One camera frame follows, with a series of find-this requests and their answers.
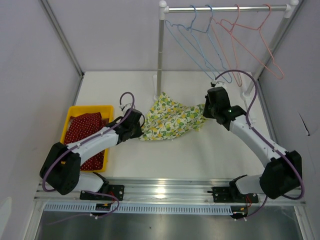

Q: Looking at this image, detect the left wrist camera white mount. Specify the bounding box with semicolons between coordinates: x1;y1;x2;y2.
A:
119;102;135;113

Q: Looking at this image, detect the yellow plastic tray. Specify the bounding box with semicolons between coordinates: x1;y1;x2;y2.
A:
60;105;114;173

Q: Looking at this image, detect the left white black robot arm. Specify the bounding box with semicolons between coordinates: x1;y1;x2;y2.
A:
39;108;144;200

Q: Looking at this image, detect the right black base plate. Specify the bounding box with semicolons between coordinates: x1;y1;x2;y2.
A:
212;186;259;204

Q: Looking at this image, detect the red polka dot skirt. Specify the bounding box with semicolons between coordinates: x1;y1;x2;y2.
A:
63;112;109;171

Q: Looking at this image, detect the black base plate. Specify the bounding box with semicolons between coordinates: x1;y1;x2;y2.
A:
79;184;125;201
212;186;259;204

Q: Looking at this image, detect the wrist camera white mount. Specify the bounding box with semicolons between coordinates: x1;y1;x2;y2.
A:
119;102;135;113
210;79;227;89

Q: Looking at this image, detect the clothes rack metal white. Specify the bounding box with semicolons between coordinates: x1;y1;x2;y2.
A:
152;0;300;126

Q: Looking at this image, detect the lemon print skirt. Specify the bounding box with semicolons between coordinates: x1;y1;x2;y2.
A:
139;92;207;141

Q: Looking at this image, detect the blue wire hanger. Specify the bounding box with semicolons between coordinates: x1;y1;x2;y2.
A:
176;4;227;77
164;7;226;80

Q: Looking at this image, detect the aluminium mounting rail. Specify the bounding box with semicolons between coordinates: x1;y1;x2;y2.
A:
34;177;306;206

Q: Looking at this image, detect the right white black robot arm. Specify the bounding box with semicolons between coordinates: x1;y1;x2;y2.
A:
203;86;303;202

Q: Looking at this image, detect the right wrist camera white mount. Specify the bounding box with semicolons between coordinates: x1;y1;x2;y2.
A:
210;79;227;89

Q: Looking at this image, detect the white slotted cable duct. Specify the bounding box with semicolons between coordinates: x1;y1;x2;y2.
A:
44;202;233;216

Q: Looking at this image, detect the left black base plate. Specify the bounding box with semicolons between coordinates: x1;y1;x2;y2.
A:
79;184;125;201

